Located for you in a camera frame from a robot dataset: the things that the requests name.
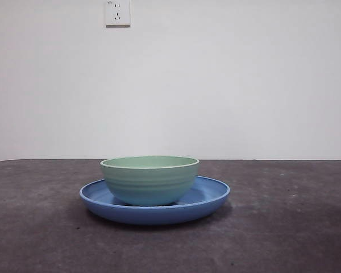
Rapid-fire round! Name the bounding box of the green ribbed bowl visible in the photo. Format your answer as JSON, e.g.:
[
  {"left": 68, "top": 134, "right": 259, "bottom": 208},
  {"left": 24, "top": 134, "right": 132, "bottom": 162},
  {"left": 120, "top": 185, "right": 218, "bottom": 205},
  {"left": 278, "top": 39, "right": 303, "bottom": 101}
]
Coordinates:
[{"left": 99, "top": 155, "right": 201, "bottom": 206}]

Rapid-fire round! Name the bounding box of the blue plate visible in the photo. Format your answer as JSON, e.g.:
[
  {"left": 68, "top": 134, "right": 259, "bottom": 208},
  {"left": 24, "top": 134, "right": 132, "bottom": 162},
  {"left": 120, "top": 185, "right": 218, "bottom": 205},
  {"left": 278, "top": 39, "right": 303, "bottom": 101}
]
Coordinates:
[{"left": 79, "top": 175, "right": 231, "bottom": 226}]

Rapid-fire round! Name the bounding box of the white wall socket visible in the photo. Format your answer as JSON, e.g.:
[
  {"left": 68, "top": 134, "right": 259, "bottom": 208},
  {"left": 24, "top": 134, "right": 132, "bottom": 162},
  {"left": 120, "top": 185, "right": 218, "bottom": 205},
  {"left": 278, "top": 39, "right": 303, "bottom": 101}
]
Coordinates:
[{"left": 105, "top": 0, "right": 131, "bottom": 28}]

